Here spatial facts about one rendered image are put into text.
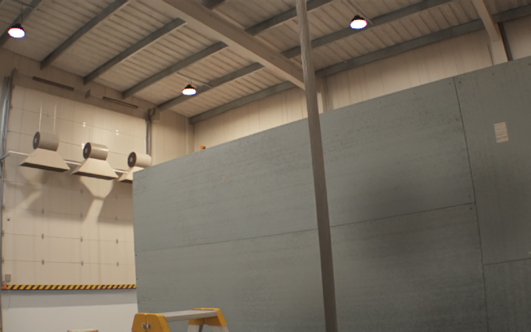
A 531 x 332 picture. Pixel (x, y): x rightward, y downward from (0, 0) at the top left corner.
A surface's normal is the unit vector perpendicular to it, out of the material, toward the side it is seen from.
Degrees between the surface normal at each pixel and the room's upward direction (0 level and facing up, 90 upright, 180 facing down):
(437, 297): 90
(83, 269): 90
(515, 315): 90
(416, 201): 90
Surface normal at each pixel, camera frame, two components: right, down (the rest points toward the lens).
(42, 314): 0.80, -0.19
